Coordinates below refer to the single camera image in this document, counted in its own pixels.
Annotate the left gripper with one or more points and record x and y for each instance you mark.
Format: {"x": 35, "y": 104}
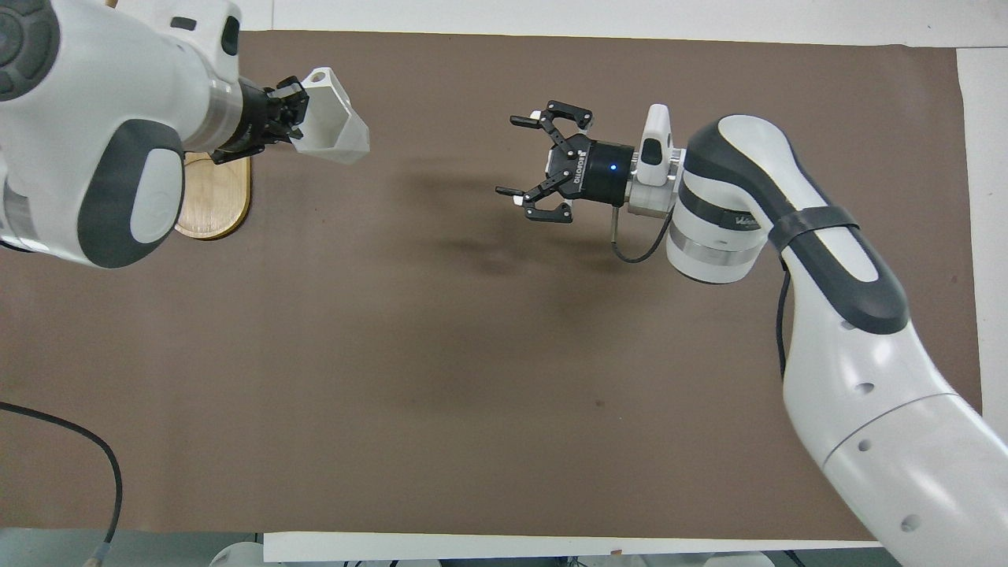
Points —
{"x": 253, "y": 116}

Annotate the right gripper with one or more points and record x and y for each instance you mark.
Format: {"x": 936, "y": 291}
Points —
{"x": 602, "y": 172}

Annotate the white faceted cup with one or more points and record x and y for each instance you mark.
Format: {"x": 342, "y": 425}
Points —
{"x": 335, "y": 122}

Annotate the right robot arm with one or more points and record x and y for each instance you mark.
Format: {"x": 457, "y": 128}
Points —
{"x": 858, "y": 378}

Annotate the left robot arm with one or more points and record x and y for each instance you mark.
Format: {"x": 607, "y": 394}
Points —
{"x": 102, "y": 87}

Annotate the oval wooden board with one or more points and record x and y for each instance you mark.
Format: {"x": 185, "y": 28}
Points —
{"x": 213, "y": 201}

